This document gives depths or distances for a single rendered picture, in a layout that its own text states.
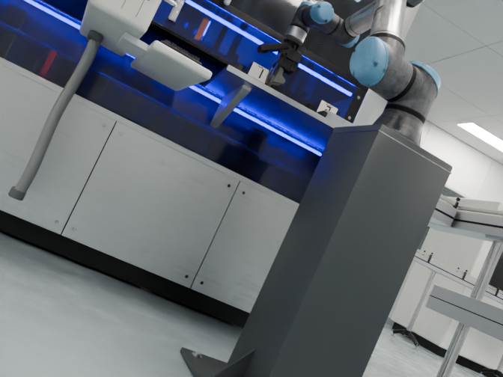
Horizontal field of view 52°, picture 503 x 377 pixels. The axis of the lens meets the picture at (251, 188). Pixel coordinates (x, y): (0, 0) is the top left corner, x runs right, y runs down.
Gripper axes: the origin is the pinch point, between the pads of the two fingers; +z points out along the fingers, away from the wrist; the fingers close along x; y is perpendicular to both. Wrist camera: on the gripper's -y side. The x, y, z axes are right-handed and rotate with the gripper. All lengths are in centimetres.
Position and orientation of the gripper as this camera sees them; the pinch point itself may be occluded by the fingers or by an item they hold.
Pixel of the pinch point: (266, 84)
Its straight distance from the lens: 200.3
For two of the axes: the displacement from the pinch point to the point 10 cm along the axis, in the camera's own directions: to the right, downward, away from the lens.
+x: -2.6, -0.6, 9.6
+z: -4.2, 9.0, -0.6
